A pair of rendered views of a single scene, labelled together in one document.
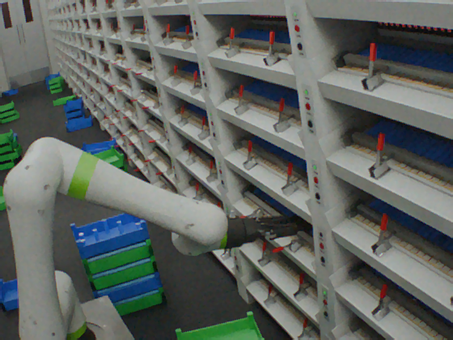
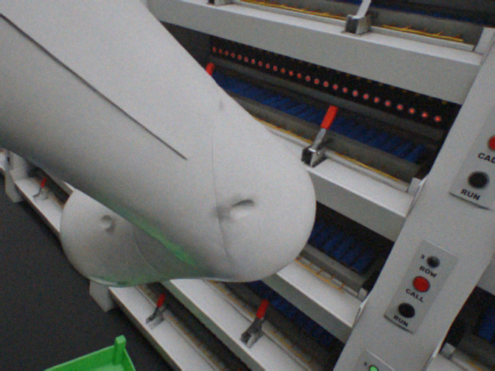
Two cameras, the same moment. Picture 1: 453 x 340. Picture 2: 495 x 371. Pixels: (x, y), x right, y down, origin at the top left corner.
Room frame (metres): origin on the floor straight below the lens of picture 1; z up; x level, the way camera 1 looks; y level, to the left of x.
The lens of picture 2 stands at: (1.01, 0.20, 0.80)
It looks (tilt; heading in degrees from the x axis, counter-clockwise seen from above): 21 degrees down; 324
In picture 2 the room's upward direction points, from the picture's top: 15 degrees clockwise
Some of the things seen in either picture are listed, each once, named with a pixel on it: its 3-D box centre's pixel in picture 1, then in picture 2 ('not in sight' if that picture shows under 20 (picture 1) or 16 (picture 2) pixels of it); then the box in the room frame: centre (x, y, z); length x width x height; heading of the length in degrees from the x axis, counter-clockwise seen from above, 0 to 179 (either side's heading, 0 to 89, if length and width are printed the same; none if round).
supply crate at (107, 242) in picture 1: (108, 231); not in sight; (1.95, 0.52, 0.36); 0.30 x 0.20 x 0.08; 110
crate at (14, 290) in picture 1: (27, 288); not in sight; (2.10, 1.07, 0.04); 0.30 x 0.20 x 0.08; 107
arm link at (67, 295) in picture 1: (57, 307); not in sight; (1.19, 0.53, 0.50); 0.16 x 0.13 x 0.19; 0
